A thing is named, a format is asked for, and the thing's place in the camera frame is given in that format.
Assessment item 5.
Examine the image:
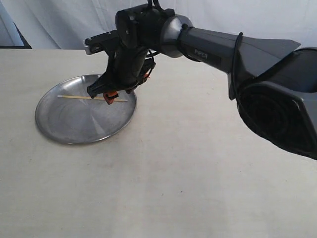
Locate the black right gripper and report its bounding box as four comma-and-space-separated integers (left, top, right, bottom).
87, 46, 156, 105

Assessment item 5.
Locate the thin wooden stick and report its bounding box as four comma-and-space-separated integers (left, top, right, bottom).
57, 95, 128, 102

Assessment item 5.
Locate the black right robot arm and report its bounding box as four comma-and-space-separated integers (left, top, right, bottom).
85, 3, 317, 159

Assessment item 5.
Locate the round silver metal plate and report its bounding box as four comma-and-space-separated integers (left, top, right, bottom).
35, 74, 137, 144

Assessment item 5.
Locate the light blue backdrop cloth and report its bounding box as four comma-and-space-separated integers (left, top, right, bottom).
0, 0, 317, 49

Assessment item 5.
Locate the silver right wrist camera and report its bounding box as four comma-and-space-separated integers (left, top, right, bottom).
84, 30, 119, 55

